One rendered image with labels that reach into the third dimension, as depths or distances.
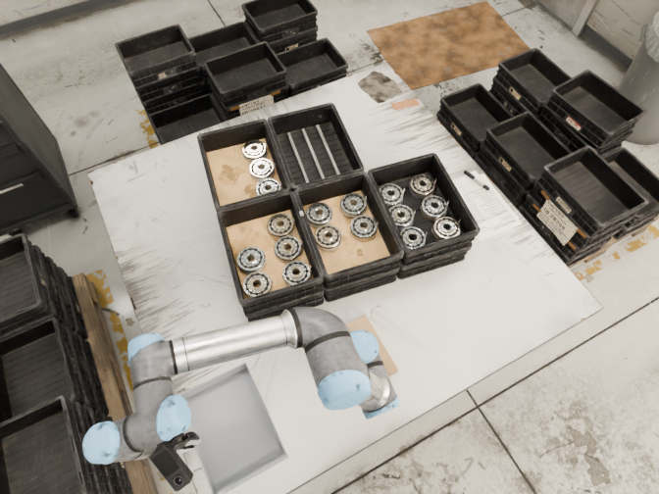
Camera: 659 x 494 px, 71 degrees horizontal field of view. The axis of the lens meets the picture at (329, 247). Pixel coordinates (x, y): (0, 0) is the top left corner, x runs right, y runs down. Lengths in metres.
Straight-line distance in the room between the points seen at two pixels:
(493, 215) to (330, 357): 1.25
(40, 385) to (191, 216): 0.95
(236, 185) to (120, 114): 1.86
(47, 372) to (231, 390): 1.17
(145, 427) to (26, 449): 1.22
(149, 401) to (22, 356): 1.50
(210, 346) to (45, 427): 1.23
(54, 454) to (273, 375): 0.88
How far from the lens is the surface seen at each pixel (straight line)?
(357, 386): 1.05
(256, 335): 1.06
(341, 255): 1.74
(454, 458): 2.44
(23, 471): 2.19
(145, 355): 1.04
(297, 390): 1.70
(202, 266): 1.94
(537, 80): 3.30
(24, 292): 2.46
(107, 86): 3.94
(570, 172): 2.70
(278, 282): 1.70
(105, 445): 1.04
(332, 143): 2.07
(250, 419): 1.35
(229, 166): 2.03
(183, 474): 1.19
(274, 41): 3.18
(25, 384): 2.41
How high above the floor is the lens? 2.36
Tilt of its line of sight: 60 degrees down
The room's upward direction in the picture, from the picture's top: straight up
